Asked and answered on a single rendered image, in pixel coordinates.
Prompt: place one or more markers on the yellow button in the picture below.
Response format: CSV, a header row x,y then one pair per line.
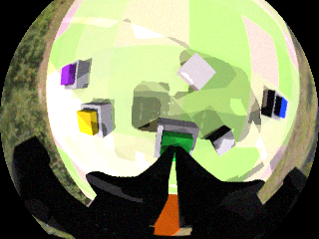
x,y
95,119

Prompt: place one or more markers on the blue button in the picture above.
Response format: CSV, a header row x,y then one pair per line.
x,y
274,105

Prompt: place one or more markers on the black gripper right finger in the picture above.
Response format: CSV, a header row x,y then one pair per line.
x,y
200,193

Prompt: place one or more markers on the green button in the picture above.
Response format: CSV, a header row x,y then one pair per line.
x,y
178,132

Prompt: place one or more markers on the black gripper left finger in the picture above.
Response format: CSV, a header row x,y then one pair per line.
x,y
146,191

